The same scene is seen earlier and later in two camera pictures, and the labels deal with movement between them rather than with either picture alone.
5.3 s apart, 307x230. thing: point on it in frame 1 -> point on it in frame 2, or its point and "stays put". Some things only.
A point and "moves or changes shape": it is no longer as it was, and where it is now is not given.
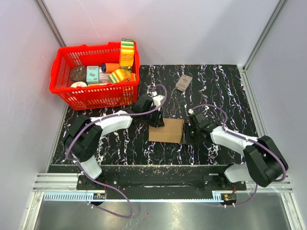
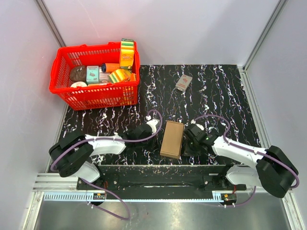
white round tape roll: [78, 84] stays put
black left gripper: [159, 121] -> [154, 145]
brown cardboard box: [171, 132] moves or changes shape
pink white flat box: [103, 76] stays put
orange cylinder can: [107, 67] stays put
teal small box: [92, 74] stays put
